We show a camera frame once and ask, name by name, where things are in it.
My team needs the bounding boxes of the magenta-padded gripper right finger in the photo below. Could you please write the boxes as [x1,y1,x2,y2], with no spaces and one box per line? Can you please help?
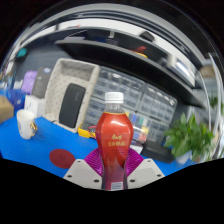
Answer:
[124,148,166,189]

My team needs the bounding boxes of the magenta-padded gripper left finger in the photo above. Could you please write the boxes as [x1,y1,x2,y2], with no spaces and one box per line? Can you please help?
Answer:
[63,148,104,190]

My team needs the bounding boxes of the red drink bottle white cap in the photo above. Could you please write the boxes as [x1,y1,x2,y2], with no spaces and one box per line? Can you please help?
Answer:
[95,91,135,192]

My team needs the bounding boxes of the black flat case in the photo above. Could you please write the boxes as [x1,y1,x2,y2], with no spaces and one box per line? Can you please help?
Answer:
[141,139,174,164]

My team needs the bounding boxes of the flat round red coaster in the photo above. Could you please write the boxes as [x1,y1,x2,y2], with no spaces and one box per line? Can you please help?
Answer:
[49,148,77,170]

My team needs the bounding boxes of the yellow multimeter with red leads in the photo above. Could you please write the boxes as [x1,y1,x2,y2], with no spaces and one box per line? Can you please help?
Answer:
[77,124,99,139]

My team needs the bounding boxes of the grey small-parts drawer cabinet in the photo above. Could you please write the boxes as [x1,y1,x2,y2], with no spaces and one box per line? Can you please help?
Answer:
[81,96,108,131]
[91,66,148,111]
[146,118,169,143]
[138,83,178,123]

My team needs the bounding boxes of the clear organizer box colourful parts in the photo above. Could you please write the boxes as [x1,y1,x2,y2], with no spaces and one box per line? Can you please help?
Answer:
[128,111,151,136]

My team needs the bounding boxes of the green potted plant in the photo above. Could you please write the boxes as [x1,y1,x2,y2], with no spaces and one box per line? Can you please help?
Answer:
[163,113,215,165]

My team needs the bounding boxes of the black rounded case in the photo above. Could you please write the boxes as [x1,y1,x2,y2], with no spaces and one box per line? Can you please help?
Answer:
[58,83,86,129]

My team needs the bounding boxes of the white carton box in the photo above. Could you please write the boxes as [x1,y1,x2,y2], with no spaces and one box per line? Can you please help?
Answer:
[23,94,46,118]

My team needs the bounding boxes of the beige dotted storage tray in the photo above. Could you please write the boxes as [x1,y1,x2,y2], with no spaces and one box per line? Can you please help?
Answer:
[43,58,100,134]

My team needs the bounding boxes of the dark grey carton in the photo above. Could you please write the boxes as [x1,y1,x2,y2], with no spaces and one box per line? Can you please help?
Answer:
[31,67,52,99]

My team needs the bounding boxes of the brown cardboard box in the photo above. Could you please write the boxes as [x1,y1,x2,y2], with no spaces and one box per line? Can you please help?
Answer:
[0,95,15,124]

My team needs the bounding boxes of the teal box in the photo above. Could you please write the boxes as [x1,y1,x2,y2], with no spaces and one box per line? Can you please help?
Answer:
[16,48,28,59]

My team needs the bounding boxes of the white mug gold handle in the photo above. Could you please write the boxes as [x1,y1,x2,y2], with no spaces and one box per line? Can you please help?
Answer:
[15,109,38,140]

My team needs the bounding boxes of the black wall shelf unit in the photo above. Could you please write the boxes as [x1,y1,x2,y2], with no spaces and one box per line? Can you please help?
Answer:
[9,6,208,109]

